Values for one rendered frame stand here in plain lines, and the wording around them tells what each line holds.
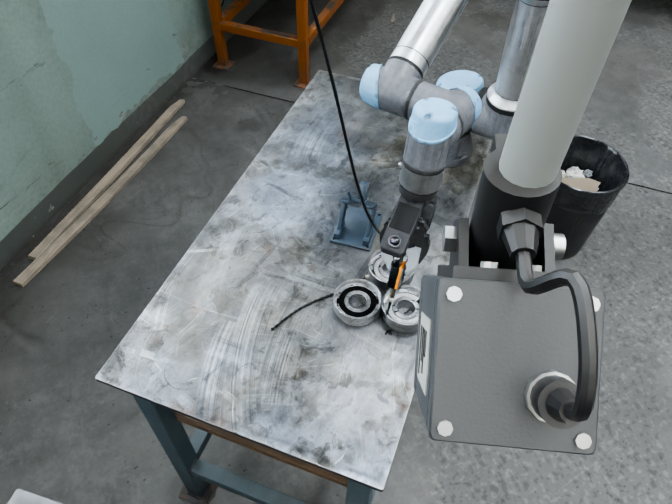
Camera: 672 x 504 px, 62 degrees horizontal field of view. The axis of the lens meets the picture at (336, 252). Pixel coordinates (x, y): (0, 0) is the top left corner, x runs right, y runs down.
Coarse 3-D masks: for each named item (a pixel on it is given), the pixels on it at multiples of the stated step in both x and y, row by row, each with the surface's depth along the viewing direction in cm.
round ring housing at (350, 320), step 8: (352, 280) 122; (360, 280) 122; (336, 288) 120; (344, 288) 122; (368, 288) 122; (376, 288) 121; (336, 296) 120; (352, 296) 121; (360, 296) 122; (368, 296) 120; (336, 304) 119; (368, 304) 119; (376, 304) 119; (336, 312) 118; (344, 312) 118; (376, 312) 117; (344, 320) 117; (352, 320) 116; (360, 320) 116; (368, 320) 117
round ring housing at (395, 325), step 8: (400, 288) 122; (408, 288) 122; (416, 288) 121; (384, 296) 119; (416, 296) 121; (384, 304) 120; (400, 304) 121; (408, 304) 121; (416, 304) 119; (384, 312) 117; (416, 312) 118; (384, 320) 118; (392, 320) 115; (392, 328) 118; (400, 328) 116; (408, 328) 116; (416, 328) 116
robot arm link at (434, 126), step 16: (416, 112) 89; (432, 112) 88; (448, 112) 89; (416, 128) 90; (432, 128) 88; (448, 128) 89; (416, 144) 91; (432, 144) 90; (448, 144) 92; (416, 160) 93; (432, 160) 92
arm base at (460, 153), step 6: (468, 132) 148; (462, 138) 148; (468, 138) 150; (456, 144) 149; (462, 144) 149; (468, 144) 151; (450, 150) 149; (456, 150) 150; (462, 150) 151; (468, 150) 152; (450, 156) 150; (456, 156) 152; (462, 156) 152; (468, 156) 153; (450, 162) 151; (456, 162) 152; (462, 162) 153
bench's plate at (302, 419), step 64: (320, 128) 163; (384, 128) 164; (256, 192) 145; (320, 192) 146; (384, 192) 146; (448, 192) 146; (192, 256) 131; (256, 256) 131; (320, 256) 131; (448, 256) 132; (192, 320) 119; (256, 320) 119; (320, 320) 120; (128, 384) 109; (192, 384) 110; (256, 384) 110; (320, 384) 110; (384, 384) 110; (320, 448) 102; (384, 448) 102
